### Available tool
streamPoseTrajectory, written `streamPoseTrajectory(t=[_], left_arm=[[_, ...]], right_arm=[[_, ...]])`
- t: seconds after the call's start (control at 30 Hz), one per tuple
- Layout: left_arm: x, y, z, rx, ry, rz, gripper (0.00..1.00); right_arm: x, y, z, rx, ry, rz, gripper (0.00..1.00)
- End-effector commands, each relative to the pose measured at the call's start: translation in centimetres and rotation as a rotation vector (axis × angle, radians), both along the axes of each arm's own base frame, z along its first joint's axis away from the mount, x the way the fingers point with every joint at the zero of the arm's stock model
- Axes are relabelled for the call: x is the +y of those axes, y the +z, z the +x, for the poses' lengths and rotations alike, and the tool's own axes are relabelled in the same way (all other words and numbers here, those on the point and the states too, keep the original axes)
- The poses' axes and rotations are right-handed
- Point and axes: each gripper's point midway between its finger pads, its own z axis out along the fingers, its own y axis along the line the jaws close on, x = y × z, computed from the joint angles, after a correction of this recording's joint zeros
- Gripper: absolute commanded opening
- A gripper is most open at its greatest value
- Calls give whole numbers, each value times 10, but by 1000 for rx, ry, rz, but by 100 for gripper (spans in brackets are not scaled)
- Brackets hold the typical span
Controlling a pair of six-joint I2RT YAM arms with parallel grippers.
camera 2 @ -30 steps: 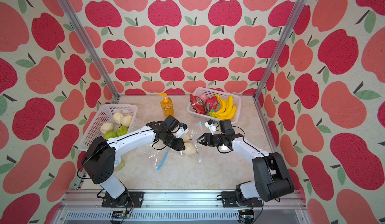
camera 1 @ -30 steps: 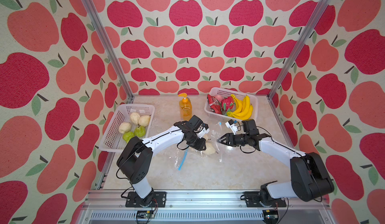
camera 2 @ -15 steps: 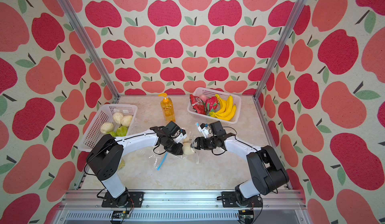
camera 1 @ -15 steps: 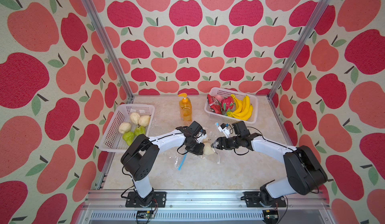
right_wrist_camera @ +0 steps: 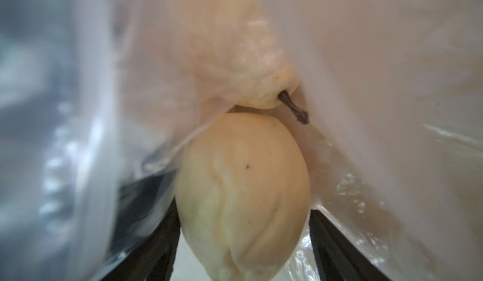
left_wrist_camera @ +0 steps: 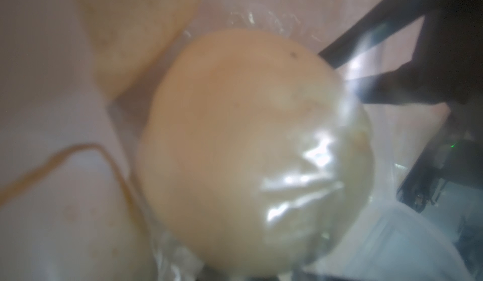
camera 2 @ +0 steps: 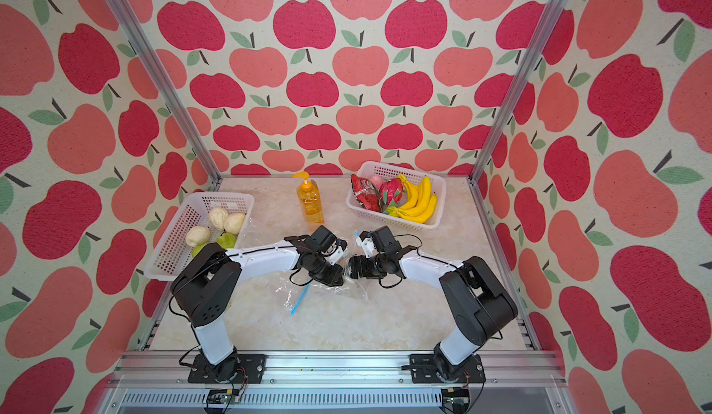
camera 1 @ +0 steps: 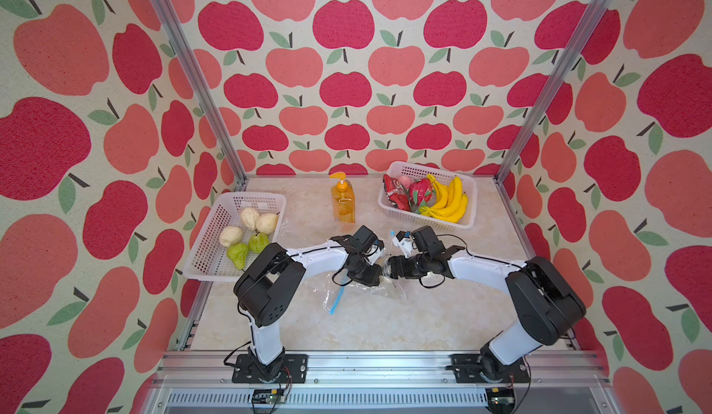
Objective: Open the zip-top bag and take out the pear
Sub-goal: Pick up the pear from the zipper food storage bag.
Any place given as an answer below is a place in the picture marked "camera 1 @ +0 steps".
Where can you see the aluminium right corner post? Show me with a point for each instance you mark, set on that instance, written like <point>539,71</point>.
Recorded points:
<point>590,19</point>

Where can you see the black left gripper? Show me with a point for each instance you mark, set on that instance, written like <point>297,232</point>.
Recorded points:
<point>374,279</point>

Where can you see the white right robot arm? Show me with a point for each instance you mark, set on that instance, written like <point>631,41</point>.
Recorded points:
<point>546,305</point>

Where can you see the upper yellow toy banana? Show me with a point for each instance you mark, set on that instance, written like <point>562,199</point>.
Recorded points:
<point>455,195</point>

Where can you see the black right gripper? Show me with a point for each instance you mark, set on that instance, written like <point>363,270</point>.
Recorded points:
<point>400,268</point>

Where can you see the cream toy pear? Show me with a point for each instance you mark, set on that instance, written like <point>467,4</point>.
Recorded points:
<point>267,223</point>

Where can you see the clear blue zip-top bag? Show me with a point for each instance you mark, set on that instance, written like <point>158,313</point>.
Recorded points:
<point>329,289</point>

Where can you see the clear white zip-top bag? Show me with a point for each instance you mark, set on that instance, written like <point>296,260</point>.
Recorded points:
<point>388,288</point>

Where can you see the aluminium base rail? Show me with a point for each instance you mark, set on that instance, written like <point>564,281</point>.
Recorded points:
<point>547,381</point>

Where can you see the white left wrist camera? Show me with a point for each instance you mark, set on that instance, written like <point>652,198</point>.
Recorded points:
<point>380,247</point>

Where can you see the lower yellow toy banana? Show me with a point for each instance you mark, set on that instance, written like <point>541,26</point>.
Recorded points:
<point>438,210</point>

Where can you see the white empty plastic basket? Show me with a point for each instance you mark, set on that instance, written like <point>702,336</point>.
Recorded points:
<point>220,252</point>

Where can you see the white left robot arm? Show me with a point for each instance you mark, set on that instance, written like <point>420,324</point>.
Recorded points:
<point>266,289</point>

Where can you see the red snack bag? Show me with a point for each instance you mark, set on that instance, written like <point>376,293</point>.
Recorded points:
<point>396,193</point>

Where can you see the aluminium corner post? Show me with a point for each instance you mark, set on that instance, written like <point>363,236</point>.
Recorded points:
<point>590,19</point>
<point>189,62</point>

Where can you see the aluminium left corner post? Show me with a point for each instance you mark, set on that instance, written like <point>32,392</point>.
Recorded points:
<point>189,62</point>

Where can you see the pink toy dragon fruit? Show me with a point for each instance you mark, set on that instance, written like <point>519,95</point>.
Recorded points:
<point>421,193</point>

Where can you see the yellow toy banana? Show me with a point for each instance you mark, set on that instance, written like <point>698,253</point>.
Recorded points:
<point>438,210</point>
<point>455,195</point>

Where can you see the orange soap pump bottle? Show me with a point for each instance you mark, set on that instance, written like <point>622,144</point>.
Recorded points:
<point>343,198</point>

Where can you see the green toy pear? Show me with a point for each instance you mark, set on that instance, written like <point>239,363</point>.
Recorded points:
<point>238,255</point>
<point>258,242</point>

